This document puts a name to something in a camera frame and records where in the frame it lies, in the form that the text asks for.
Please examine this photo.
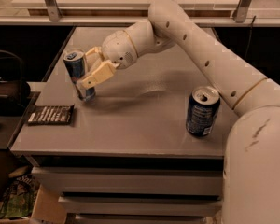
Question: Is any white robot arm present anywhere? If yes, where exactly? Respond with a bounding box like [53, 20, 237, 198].
[77, 0, 280, 224]

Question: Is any black chair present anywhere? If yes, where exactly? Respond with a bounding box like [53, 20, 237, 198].
[0, 49, 31, 116]

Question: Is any grey drawer cabinet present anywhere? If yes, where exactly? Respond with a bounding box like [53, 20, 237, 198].
[9, 26, 250, 224]

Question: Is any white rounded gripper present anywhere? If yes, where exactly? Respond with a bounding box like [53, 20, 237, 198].
[77, 30, 138, 90]

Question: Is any metal railing frame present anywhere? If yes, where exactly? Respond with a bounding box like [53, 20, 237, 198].
[0, 0, 280, 27]

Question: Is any dark RXBAR chocolate wrapper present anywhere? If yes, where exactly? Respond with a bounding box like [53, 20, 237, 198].
[27, 105, 74, 125]

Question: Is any green snack bag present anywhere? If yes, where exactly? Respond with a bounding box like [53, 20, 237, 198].
[0, 175, 39, 219]

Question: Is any Red Bull can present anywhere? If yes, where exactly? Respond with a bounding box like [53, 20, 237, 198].
[62, 48, 95, 102]

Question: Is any cardboard box left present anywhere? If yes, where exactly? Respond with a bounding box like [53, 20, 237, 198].
[0, 185, 67, 224]

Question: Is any blue soda can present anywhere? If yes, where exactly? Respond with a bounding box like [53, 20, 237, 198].
[186, 86, 220, 137]

